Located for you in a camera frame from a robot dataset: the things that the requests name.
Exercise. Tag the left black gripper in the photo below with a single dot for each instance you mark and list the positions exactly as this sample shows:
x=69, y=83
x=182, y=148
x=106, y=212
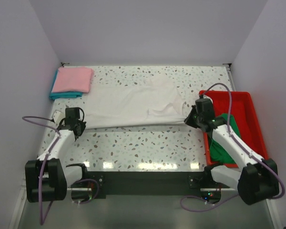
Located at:
x=82, y=125

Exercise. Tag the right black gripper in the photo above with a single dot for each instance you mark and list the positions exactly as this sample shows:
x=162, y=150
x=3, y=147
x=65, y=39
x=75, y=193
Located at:
x=188, y=120

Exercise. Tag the white t shirt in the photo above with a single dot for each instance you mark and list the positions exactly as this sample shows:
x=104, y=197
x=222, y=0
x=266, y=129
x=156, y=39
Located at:
x=156, y=102

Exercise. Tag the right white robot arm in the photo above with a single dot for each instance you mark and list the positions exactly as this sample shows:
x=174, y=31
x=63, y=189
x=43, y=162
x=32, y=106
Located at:
x=257, y=178

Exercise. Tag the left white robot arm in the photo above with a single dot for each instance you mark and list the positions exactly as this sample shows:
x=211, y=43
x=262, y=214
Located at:
x=46, y=178

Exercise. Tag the folded teal t shirt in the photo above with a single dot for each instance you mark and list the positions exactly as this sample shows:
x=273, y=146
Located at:
x=67, y=95

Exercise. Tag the red plastic bin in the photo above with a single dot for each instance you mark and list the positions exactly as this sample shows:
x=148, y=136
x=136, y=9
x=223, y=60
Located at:
x=244, y=112

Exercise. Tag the folded pink t shirt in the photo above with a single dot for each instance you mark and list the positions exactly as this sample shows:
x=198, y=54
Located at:
x=76, y=79

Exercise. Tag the green t shirt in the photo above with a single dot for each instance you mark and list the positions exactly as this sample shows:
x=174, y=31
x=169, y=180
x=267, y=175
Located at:
x=217, y=151

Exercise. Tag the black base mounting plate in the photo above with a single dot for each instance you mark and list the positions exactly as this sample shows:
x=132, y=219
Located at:
x=151, y=183

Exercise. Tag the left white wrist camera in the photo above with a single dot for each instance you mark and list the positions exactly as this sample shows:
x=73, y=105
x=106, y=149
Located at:
x=58, y=116

